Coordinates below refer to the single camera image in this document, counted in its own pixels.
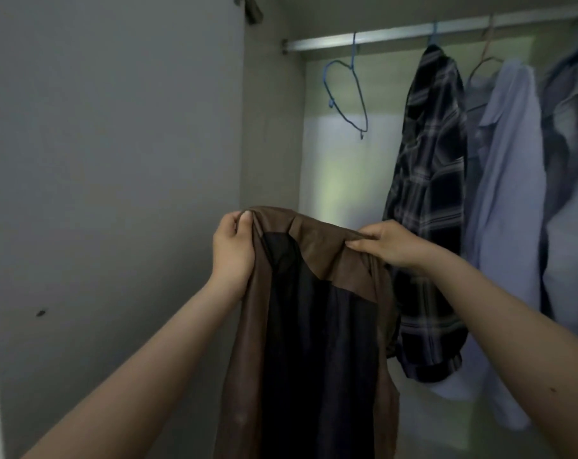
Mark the person's left forearm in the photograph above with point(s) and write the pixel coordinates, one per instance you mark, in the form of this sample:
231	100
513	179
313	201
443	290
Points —
131	372

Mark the person's left thumb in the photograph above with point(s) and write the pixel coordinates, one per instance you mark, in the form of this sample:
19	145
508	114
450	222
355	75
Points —
245	220

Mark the person's right hand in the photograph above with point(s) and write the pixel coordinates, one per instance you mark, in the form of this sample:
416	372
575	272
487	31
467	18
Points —
396	244

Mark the dark plaid shirt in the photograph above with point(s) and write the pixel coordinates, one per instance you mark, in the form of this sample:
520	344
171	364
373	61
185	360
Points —
430	210

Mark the brown leather jacket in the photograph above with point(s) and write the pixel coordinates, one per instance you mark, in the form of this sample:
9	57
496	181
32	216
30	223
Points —
313	339

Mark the wooden clothes hanger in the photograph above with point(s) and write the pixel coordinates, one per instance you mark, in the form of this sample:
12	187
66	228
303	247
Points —
487	52

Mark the grey wardrobe door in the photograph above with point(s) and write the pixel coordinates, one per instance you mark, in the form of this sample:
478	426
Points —
112	224

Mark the light blue shirt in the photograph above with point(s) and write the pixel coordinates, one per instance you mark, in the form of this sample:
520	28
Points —
501	224

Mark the metal closet rod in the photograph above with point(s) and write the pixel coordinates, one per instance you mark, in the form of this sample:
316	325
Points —
437	28

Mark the grey blue collared shirt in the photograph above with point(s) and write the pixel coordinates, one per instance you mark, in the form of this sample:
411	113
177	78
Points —
568	186

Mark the person's right thumb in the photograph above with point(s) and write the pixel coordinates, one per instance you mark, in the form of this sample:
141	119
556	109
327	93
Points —
361	243

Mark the person's right forearm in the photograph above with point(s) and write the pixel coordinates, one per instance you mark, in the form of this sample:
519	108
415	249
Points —
513	329

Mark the blue hanger hook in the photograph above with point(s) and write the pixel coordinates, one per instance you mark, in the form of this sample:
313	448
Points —
433	35

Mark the person's left hand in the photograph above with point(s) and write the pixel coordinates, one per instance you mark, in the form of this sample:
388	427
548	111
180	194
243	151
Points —
231	258

